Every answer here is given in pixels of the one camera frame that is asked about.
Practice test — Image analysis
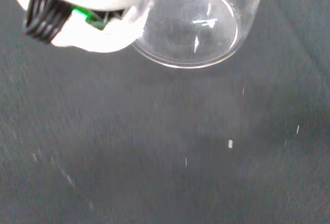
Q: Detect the black bench cloth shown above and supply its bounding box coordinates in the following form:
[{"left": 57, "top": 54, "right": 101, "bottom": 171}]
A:
[{"left": 0, "top": 0, "right": 330, "bottom": 224}]

